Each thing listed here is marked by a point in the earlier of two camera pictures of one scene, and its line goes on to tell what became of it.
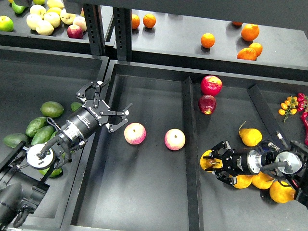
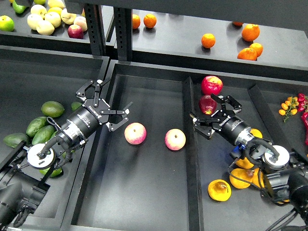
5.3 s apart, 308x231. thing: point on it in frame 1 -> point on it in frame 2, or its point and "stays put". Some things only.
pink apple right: x=174 y=139 stays put
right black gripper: x=243 y=161 -> x=230 y=126
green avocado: x=55 y=173 stays put
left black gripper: x=88 y=119 stays put
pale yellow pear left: x=32 y=21 stays put
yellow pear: x=210 y=163 -> x=219 y=190
